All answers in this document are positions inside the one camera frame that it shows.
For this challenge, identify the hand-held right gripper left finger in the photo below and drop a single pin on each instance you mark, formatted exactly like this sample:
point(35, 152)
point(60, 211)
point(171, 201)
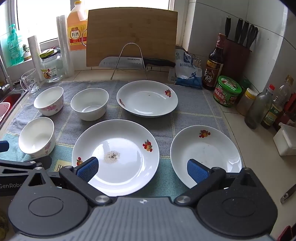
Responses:
point(89, 170)

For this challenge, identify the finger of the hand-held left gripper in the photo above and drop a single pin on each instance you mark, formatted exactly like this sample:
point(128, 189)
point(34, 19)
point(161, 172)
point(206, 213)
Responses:
point(3, 146)
point(34, 162)

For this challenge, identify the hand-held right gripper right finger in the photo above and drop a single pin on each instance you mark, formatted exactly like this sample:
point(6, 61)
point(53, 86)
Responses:
point(196, 171)

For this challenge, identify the white fruit print plate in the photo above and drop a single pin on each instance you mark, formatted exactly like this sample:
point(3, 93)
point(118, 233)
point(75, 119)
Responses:
point(124, 139)
point(147, 99)
point(208, 148)

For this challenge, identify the white floral bowl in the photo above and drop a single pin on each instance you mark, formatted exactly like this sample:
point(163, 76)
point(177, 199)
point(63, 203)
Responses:
point(34, 134)
point(90, 100)
point(49, 98)

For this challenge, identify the steel sink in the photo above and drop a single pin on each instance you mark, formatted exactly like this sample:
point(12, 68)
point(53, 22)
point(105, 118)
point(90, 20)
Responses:
point(20, 97)

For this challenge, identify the grey checked towel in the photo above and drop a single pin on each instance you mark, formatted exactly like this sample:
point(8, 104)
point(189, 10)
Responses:
point(161, 129)

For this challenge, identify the clear glass cup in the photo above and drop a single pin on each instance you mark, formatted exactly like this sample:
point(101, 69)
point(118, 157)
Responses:
point(31, 81)

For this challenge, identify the yellow lid spice jar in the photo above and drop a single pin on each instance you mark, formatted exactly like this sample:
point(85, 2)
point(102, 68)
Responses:
point(246, 104)

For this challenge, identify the green lidded sauce tub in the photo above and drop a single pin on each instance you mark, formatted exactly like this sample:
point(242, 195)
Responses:
point(227, 92)

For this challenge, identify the red cap glass bottle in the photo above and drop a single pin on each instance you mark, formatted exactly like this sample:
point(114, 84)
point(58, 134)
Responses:
point(257, 111)

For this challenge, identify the glass jar yellow green lid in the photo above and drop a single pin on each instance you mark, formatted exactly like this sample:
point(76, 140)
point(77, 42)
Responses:
point(52, 69)

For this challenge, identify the silver metal utensil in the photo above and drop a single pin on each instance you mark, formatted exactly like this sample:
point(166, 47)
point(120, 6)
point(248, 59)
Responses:
point(288, 193)

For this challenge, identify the white plastic box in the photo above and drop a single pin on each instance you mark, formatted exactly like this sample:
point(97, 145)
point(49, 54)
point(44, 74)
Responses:
point(285, 141)

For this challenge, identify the yellow cap oil bottle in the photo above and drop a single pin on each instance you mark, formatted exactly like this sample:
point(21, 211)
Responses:
point(272, 113)

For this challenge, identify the short clear plastic wrap roll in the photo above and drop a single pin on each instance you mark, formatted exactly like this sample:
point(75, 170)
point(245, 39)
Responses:
point(34, 53)

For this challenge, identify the blue white salt bag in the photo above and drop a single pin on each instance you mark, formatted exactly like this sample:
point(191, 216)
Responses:
point(187, 71)

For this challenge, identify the green dish soap bottle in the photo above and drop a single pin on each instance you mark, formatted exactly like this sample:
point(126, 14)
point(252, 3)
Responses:
point(14, 46)

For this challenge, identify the small green figurine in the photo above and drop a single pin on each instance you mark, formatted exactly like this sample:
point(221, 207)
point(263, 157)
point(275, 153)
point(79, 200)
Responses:
point(26, 48)

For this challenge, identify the dark vinegar bottle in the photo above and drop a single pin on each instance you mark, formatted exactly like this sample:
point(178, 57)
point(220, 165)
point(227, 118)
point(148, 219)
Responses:
point(214, 69)

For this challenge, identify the red plastic object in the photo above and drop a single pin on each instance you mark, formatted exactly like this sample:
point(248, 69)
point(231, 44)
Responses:
point(285, 234)

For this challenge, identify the dark red sauce bottle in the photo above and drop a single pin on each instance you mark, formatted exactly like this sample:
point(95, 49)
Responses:
point(289, 109)

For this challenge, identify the tall clear plastic wrap roll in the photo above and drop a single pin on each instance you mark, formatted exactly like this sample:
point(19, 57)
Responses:
point(64, 46)

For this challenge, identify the dark wooden knife block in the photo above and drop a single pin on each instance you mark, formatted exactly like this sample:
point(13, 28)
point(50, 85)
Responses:
point(238, 60)

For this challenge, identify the yellow cooking wine bottle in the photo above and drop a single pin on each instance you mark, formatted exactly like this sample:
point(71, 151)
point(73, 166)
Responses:
point(75, 34)

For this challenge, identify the black kitchen scissors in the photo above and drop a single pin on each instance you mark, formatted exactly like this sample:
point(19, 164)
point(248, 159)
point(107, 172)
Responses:
point(251, 36)

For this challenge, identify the bamboo cutting board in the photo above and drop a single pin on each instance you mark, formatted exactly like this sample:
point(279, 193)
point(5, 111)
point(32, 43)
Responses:
point(131, 30)

